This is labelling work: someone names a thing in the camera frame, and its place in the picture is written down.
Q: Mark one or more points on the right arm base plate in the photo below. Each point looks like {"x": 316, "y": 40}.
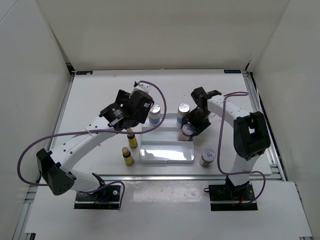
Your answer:
{"x": 220, "y": 201}

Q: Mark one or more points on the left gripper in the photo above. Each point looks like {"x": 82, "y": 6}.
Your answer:
{"x": 122, "y": 96}

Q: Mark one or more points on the yellow small bottle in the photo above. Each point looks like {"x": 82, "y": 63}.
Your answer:
{"x": 127, "y": 156}
{"x": 132, "y": 141}

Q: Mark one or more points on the blue-label bead jar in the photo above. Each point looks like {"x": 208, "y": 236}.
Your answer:
{"x": 183, "y": 109}
{"x": 154, "y": 115}

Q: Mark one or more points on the spice jar red label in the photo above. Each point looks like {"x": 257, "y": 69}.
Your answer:
{"x": 207, "y": 157}
{"x": 186, "y": 132}

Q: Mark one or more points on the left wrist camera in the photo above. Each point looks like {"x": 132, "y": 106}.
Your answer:
{"x": 141, "y": 86}

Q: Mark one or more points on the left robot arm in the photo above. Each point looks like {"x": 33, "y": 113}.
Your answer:
{"x": 56, "y": 165}

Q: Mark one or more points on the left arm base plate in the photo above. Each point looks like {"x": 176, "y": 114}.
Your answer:
{"x": 109, "y": 198}

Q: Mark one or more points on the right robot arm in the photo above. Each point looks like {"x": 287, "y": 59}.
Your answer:
{"x": 250, "y": 135}

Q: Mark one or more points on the white divided tray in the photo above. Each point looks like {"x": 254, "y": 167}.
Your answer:
{"x": 161, "y": 146}

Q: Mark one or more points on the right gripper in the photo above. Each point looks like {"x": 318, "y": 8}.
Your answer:
{"x": 199, "y": 128}

